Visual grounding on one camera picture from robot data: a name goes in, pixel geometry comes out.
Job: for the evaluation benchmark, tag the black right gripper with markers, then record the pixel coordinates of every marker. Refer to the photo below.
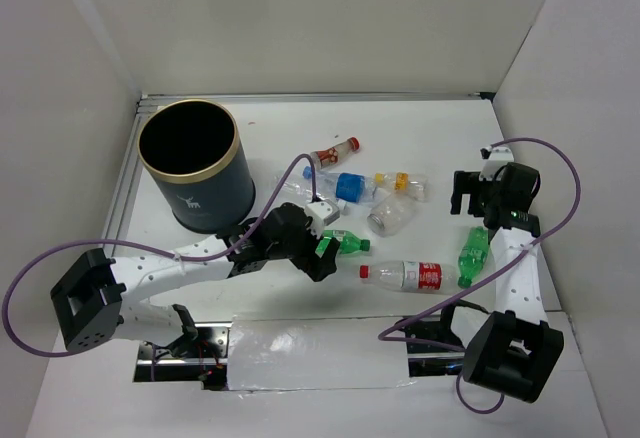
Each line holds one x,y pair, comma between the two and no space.
469,182

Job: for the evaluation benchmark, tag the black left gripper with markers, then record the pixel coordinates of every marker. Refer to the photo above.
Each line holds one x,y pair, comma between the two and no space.
317,268

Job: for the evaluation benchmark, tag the green bottle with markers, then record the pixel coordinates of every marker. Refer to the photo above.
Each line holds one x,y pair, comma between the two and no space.
349,242
473,256

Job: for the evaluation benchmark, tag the yellow-label yellow-cap bottle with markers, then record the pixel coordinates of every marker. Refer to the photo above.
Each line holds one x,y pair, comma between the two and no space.
409,184

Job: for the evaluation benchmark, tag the clear capless wide bottle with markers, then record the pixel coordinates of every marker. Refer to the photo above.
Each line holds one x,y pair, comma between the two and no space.
392,214

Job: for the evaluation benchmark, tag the crushed clear bottle white cap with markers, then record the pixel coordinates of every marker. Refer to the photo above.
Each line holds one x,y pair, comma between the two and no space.
300,190

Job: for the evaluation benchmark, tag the clear bottle blue label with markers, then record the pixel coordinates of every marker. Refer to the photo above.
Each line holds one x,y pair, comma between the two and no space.
351,188

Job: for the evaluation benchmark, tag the clear bottle red label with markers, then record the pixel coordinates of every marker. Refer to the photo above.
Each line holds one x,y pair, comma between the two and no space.
411,277

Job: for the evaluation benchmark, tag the small red-cap drink bottle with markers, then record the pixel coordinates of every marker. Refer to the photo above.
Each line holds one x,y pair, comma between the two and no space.
332,156

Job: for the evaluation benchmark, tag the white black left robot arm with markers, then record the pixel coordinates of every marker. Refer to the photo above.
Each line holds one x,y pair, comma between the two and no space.
100,298

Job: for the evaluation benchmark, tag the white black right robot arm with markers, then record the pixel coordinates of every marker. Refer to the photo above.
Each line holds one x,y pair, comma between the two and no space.
511,350

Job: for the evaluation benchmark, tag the dark blue gold-rimmed bin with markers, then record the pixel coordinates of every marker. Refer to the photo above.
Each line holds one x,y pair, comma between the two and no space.
193,151

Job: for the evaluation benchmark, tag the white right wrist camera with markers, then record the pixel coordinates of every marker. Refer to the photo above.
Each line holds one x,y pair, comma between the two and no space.
495,159

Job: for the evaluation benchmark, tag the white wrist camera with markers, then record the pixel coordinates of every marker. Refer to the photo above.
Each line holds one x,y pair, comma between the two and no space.
495,159
323,213

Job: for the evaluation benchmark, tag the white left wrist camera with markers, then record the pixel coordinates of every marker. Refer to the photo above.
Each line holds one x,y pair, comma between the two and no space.
323,213

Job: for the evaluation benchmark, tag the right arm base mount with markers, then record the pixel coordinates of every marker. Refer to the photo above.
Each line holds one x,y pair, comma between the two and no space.
435,348

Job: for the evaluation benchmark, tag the aluminium frame rail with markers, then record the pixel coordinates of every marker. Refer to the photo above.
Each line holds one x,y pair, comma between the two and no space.
413,132

